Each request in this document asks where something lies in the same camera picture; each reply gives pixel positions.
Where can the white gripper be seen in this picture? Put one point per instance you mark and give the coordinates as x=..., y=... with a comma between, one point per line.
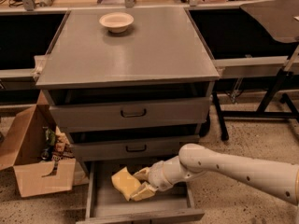
x=156, y=174

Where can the yellow sponge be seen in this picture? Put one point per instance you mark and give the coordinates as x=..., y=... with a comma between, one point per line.
x=125, y=183

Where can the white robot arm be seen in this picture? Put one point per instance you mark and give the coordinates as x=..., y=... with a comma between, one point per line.
x=279, y=179

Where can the bottom grey drawer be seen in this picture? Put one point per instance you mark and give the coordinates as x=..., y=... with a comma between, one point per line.
x=106, y=205

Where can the grey drawer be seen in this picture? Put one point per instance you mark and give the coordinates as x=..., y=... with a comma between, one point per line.
x=125, y=115
x=132, y=143
x=106, y=205

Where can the middle grey drawer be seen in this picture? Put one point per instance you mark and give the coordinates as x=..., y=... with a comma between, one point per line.
x=132, y=143

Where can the grey drawer cabinet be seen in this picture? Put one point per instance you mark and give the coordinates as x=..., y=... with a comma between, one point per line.
x=159, y=56

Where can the top grey drawer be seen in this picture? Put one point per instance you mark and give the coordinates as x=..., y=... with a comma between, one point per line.
x=125, y=115

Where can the snack packets in box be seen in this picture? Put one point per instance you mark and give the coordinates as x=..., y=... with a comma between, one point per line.
x=57, y=146

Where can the cardboard box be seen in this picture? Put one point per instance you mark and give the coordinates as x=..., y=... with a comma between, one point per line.
x=22, y=148

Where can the black table stand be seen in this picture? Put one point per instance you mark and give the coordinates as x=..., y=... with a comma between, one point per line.
x=260, y=113

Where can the white bowl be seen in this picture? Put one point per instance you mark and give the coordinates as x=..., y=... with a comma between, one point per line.
x=116, y=22

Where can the grey tilted side table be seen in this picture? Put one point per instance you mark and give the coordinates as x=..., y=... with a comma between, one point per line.
x=277, y=17

